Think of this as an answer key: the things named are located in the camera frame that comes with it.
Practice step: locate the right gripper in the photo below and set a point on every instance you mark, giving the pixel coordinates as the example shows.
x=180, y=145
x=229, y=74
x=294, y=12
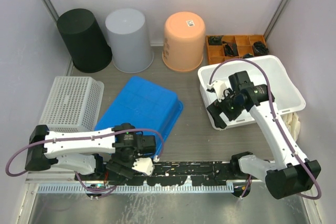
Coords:
x=214, y=112

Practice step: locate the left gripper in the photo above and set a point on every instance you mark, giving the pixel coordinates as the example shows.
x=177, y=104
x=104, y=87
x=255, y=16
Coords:
x=116, y=163

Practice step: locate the white plastic tub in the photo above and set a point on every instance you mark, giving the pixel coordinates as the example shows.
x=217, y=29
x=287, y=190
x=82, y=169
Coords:
x=288, y=98

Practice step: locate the blue plastic tub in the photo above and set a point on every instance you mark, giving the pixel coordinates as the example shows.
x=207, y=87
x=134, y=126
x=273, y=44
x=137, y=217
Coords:
x=143, y=104

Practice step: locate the blue perforated basket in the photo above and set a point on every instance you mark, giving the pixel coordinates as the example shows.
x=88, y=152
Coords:
x=73, y=104

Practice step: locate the orange bucket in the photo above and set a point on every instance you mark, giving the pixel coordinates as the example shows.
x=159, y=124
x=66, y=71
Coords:
x=184, y=40

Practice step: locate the grey bucket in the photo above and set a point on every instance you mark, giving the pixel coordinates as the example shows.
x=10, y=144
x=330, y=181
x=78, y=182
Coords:
x=128, y=38

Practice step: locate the black bucket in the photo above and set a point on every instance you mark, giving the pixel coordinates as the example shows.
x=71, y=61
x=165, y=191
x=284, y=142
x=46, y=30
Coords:
x=84, y=40

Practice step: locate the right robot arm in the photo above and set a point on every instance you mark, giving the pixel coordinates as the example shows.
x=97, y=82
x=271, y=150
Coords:
x=292, y=172

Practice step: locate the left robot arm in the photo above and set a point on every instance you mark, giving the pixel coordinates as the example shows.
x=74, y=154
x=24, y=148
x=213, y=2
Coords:
x=122, y=149

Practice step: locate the orange compartment organizer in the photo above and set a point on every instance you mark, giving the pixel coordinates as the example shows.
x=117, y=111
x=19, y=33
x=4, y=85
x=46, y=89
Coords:
x=215, y=54

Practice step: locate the dark rolled item centre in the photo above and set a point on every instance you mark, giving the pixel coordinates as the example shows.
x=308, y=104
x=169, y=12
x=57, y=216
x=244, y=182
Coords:
x=230, y=49

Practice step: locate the dark rolled item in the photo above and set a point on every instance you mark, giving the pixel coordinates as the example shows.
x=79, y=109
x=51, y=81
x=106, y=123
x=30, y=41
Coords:
x=230, y=49
x=215, y=40
x=260, y=49

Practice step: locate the yellow blue rolled item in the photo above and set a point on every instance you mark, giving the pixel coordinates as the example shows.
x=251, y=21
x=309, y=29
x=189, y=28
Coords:
x=248, y=55

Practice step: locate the dark rolled item far left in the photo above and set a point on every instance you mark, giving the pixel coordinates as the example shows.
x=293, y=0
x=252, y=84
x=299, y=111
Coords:
x=215, y=40

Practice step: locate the dark rolled item right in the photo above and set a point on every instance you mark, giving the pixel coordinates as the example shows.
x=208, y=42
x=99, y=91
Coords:
x=260, y=49

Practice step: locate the beige cloth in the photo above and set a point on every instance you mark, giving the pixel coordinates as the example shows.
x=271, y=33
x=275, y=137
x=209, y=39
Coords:
x=293, y=124

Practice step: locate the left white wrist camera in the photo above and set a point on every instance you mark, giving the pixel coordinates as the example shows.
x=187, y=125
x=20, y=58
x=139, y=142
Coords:
x=145, y=166

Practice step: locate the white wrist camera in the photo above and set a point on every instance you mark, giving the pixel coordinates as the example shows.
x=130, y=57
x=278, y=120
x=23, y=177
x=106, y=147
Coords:
x=220, y=89
x=145, y=166

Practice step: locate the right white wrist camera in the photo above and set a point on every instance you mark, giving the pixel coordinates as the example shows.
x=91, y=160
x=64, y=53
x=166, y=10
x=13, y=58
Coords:
x=220, y=89

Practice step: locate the black mounting rail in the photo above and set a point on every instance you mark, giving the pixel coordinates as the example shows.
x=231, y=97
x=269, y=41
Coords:
x=210, y=173

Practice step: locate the white cable duct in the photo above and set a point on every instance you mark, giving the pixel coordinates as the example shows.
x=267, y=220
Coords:
x=145, y=189

